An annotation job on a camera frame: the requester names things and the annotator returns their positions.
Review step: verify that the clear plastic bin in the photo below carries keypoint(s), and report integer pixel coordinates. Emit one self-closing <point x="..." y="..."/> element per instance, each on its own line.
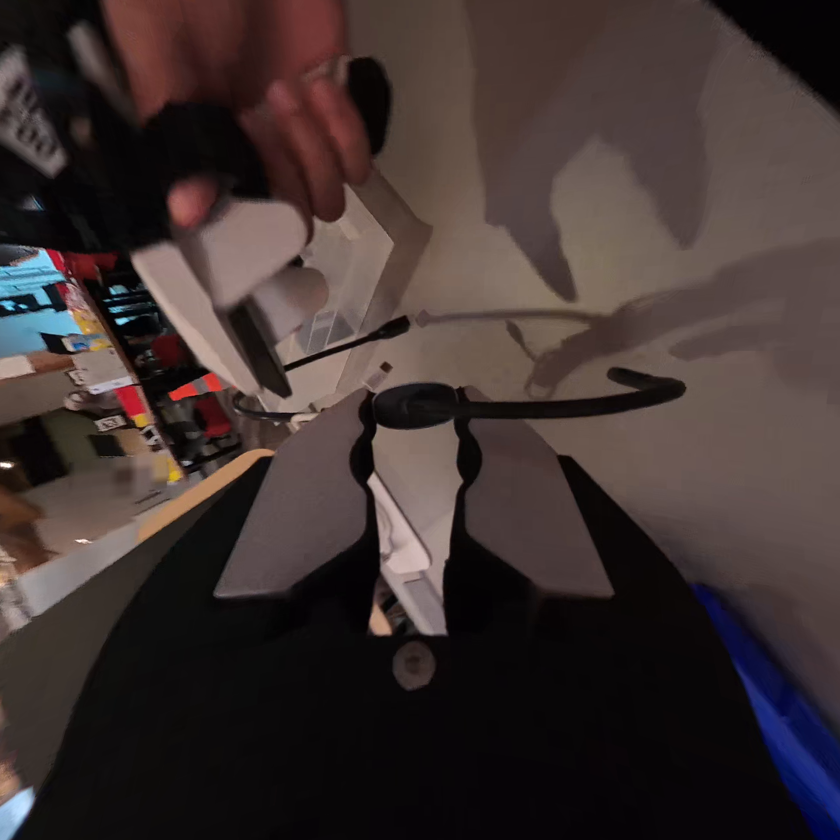
<point x="348" y="275"/>

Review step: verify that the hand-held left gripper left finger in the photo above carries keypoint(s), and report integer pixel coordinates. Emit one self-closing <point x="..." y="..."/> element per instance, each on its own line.
<point x="295" y="525"/>

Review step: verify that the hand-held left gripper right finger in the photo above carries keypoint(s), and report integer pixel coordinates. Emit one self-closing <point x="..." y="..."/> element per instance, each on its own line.
<point x="531" y="525"/>

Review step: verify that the orange traffic cone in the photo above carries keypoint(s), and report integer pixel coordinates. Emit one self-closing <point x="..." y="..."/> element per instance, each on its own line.
<point x="197" y="388"/>

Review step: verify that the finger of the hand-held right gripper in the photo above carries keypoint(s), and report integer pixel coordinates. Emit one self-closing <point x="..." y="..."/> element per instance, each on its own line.
<point x="197" y="308"/>

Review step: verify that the grey desk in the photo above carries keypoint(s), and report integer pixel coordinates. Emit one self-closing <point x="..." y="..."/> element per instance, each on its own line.
<point x="656" y="525"/>

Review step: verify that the blue plastic bin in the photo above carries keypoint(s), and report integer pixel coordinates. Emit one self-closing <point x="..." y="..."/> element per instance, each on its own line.
<point x="787" y="722"/>

